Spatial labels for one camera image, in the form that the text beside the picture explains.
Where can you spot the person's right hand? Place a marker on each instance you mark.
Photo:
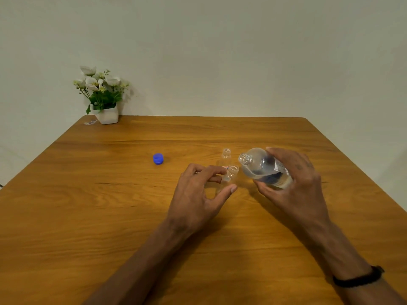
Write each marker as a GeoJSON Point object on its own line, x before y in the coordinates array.
{"type": "Point", "coordinates": [305, 193]}

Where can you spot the person's left hand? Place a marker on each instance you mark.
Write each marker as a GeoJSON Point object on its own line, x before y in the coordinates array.
{"type": "Point", "coordinates": [187, 203]}

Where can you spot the person's right thumb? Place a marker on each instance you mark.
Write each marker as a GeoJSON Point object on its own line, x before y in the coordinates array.
{"type": "Point", "coordinates": [264, 189]}

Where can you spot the person's left thumb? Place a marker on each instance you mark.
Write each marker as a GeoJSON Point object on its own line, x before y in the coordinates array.
{"type": "Point", "coordinates": [224, 196]}

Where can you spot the person's left middle finger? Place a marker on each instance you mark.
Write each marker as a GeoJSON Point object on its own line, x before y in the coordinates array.
{"type": "Point", "coordinates": [214, 170]}

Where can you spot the small clear plastic bottle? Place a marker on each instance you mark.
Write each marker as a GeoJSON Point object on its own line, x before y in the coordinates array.
{"type": "Point", "coordinates": [226, 157]}
{"type": "Point", "coordinates": [230, 177]}

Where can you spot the clear plastic water bottle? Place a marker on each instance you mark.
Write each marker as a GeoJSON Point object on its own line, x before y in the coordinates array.
{"type": "Point", "coordinates": [262, 166]}

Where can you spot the person's right forearm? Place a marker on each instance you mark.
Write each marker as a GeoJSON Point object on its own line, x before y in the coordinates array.
{"type": "Point", "coordinates": [346, 260]}

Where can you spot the person's left forearm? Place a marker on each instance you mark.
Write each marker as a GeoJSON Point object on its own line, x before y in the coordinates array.
{"type": "Point", "coordinates": [140, 269]}

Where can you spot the blue bottle cap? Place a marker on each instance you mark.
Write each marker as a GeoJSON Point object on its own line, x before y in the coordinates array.
{"type": "Point", "coordinates": [158, 159]}

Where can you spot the black wristband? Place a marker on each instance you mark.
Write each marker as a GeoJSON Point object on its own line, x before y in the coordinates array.
{"type": "Point", "coordinates": [357, 280]}

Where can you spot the white flowers in white pot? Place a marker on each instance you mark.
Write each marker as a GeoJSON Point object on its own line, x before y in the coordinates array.
{"type": "Point", "coordinates": [103, 98]}

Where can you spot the clear plastic wrapper scrap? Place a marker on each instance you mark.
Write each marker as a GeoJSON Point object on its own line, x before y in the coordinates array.
{"type": "Point", "coordinates": [90, 122]}

